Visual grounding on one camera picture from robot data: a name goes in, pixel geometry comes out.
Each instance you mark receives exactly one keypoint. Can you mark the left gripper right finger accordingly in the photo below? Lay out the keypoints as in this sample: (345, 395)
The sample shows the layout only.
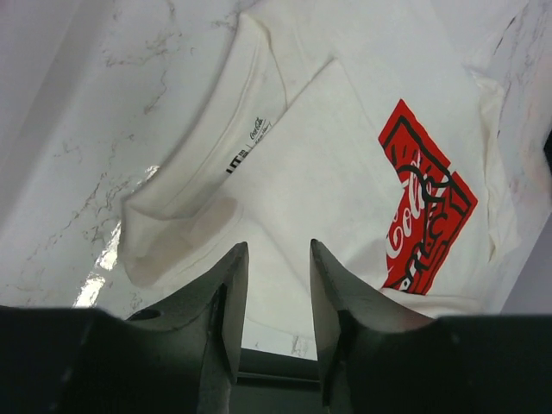
(377, 356)

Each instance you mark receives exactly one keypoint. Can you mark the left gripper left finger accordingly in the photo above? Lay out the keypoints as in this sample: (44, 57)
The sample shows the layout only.
(179, 355)

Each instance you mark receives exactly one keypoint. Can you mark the white Coca-Cola t-shirt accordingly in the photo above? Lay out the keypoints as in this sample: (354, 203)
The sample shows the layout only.
(349, 122)

